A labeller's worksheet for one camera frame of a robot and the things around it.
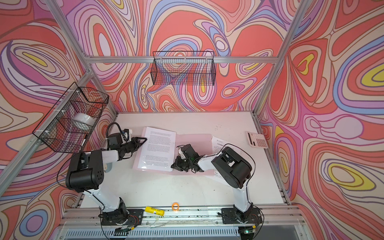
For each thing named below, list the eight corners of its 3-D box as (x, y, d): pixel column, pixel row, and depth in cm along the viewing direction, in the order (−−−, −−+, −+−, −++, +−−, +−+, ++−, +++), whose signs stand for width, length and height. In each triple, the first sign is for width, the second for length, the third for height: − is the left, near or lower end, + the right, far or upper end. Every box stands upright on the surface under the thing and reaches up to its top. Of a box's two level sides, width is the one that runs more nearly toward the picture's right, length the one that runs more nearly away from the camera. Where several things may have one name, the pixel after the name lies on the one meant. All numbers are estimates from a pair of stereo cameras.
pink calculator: (249, 148, 101) (250, 145, 98) (245, 134, 108) (246, 131, 105) (266, 148, 101) (268, 145, 98) (261, 134, 108) (263, 131, 105)
